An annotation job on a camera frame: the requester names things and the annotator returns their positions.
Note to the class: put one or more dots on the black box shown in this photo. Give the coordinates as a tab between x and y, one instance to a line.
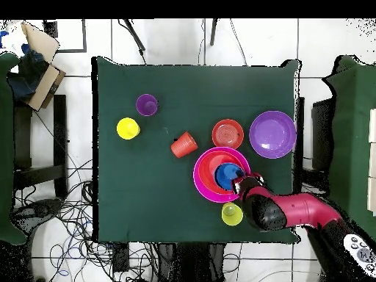
321	135

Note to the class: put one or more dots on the bright yellow cup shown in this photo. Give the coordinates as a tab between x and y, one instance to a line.
127	128

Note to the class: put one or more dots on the black stool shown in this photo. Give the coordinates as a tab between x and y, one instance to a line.
60	132

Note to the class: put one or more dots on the purple bowl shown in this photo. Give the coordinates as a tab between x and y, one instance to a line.
273	134

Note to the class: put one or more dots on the cardboard box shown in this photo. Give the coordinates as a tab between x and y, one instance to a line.
44	85

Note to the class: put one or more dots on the black pedestal foot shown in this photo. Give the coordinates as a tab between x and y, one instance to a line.
41	208

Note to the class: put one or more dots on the green-covered side table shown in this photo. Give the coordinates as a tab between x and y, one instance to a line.
6	147
349	147

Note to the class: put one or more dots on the dark green tablecloth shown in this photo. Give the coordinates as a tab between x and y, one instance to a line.
147	191

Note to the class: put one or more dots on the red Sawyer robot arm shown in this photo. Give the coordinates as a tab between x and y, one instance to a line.
299	208

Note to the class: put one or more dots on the dark blue cloth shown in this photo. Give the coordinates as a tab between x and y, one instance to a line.
26	76

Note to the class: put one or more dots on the black tripod leg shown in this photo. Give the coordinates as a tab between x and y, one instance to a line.
134	35
213	32

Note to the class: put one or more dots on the large orange bowl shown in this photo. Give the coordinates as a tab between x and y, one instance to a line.
205	173

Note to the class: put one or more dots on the large pink bowl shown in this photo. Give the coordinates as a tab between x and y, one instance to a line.
202	195

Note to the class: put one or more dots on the pale yellow cup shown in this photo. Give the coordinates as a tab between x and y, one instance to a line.
233	218

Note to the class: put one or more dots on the small blue bowl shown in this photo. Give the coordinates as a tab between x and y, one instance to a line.
226	174

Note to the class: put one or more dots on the orange cup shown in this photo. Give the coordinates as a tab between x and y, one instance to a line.
183	145

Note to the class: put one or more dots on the white box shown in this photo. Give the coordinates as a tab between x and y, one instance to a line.
373	160
373	126

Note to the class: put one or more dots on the small orange bowl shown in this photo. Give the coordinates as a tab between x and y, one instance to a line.
227	134

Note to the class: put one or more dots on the purple cup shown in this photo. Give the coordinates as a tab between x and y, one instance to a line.
147	105

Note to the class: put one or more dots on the black square frame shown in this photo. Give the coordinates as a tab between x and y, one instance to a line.
84	38

